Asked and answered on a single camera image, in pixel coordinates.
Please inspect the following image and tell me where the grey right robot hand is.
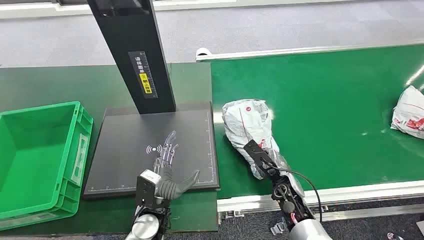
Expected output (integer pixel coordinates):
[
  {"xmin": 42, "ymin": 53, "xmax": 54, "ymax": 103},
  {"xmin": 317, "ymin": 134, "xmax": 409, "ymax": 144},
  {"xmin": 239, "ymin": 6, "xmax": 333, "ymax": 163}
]
[{"xmin": 261, "ymin": 145, "xmax": 306, "ymax": 199}]

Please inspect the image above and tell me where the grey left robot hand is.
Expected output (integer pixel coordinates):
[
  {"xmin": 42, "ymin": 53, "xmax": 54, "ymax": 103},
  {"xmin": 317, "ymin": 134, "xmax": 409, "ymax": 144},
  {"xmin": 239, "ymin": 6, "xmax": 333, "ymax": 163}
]
[{"xmin": 152, "ymin": 130, "xmax": 201, "ymax": 201}]

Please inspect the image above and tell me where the white courier bag package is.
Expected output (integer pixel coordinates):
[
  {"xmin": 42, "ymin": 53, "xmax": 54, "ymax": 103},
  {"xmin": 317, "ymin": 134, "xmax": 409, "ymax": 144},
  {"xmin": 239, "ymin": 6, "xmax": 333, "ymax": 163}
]
[{"xmin": 221, "ymin": 98, "xmax": 290, "ymax": 181}]

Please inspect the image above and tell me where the black scale platform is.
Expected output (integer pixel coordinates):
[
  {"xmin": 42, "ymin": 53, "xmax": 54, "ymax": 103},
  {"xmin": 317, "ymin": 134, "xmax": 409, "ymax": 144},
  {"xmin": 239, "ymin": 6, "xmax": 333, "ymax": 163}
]
[{"xmin": 82, "ymin": 101, "xmax": 221, "ymax": 201}]

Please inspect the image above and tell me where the green conveyor belt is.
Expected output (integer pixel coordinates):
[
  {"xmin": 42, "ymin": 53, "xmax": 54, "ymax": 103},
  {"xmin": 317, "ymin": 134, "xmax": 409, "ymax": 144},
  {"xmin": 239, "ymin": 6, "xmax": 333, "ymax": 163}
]
[{"xmin": 209, "ymin": 43, "xmax": 424, "ymax": 200}]

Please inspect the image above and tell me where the black yellow column label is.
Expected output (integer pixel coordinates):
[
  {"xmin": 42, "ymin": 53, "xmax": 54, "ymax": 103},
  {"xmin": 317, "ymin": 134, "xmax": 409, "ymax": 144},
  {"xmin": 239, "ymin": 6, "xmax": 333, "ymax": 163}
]
[{"xmin": 127, "ymin": 50, "xmax": 159, "ymax": 100}]

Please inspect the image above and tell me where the green plastic crate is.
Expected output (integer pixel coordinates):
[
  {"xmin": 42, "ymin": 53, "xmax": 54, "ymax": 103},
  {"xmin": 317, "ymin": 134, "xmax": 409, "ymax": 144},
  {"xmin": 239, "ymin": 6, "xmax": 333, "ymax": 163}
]
[{"xmin": 0, "ymin": 100, "xmax": 94, "ymax": 232}]

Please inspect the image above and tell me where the white courier bag red print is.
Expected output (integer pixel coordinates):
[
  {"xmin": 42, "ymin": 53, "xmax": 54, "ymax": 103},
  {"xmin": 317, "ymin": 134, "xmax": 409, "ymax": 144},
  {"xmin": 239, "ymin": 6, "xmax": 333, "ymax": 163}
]
[{"xmin": 390, "ymin": 85, "xmax": 424, "ymax": 140}]

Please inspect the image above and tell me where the dark green table mat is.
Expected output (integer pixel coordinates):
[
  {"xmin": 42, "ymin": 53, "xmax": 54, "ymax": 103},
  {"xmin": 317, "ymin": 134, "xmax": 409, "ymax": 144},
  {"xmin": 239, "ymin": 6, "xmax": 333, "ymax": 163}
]
[{"xmin": 0, "ymin": 61, "xmax": 220, "ymax": 237}]

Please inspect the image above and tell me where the black scale column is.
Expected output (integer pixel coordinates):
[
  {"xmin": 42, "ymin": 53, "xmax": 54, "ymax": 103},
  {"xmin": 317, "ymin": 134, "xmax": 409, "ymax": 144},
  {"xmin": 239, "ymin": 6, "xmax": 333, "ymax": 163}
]
[{"xmin": 86, "ymin": 0, "xmax": 177, "ymax": 116}]

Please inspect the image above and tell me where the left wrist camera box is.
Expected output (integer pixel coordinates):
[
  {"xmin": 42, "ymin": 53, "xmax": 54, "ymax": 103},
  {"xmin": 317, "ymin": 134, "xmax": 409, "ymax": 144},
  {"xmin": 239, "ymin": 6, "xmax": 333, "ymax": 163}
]
[{"xmin": 135, "ymin": 169, "xmax": 163, "ymax": 210}]

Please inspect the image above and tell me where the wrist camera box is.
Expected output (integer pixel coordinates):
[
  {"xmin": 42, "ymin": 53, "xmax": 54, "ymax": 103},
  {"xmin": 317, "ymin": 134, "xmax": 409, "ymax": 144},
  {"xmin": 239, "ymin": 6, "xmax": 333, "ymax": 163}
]
[
  {"xmin": 135, "ymin": 169, "xmax": 163, "ymax": 210},
  {"xmin": 243, "ymin": 139, "xmax": 278, "ymax": 176}
]

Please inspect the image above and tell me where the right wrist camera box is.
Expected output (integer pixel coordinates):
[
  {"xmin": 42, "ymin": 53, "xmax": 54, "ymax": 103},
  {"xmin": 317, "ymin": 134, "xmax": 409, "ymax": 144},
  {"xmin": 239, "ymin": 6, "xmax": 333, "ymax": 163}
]
[{"xmin": 243, "ymin": 139, "xmax": 278, "ymax": 176}]

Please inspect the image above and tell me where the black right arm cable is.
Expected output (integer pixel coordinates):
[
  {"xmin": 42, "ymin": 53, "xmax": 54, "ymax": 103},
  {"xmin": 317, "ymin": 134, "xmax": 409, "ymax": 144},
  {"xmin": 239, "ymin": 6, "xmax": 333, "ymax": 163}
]
[{"xmin": 261, "ymin": 158, "xmax": 324, "ymax": 223}]

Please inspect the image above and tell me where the metal conveyor bracket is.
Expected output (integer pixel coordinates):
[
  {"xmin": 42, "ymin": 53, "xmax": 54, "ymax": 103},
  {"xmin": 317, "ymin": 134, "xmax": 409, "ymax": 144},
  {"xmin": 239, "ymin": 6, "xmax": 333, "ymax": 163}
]
[{"xmin": 270, "ymin": 217, "xmax": 288, "ymax": 236}]

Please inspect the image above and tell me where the aluminium conveyor side rail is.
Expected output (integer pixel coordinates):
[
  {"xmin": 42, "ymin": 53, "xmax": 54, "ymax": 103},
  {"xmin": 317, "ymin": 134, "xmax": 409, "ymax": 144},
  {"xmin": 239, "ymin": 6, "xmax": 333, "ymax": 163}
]
[
  {"xmin": 216, "ymin": 179, "xmax": 424, "ymax": 223},
  {"xmin": 195, "ymin": 39, "xmax": 424, "ymax": 63}
]

